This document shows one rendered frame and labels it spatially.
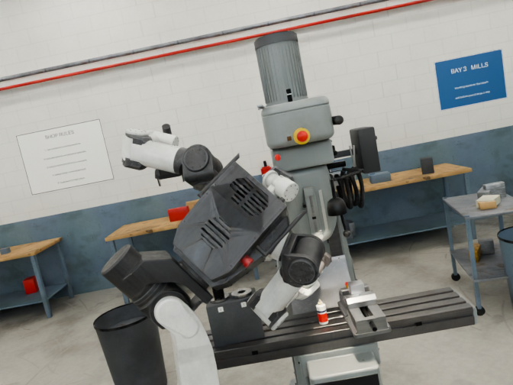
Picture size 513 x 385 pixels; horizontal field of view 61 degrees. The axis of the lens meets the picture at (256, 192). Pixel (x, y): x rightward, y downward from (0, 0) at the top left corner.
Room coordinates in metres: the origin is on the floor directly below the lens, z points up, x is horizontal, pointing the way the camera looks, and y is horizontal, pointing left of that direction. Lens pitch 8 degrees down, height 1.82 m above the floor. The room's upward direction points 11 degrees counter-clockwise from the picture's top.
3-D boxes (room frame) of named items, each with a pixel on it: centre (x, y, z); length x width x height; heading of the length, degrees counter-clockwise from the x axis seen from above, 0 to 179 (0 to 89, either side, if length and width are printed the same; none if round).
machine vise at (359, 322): (1.80, -0.35, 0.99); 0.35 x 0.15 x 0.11; 179
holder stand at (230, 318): (1.84, 0.20, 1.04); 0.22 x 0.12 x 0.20; 93
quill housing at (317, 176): (1.84, -0.21, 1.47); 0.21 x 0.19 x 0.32; 87
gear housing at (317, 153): (1.88, -0.21, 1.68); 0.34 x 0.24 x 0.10; 177
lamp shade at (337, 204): (1.60, -0.28, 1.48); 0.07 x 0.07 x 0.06
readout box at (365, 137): (2.12, -0.56, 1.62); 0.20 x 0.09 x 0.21; 177
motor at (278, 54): (2.08, -0.22, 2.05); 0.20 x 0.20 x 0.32
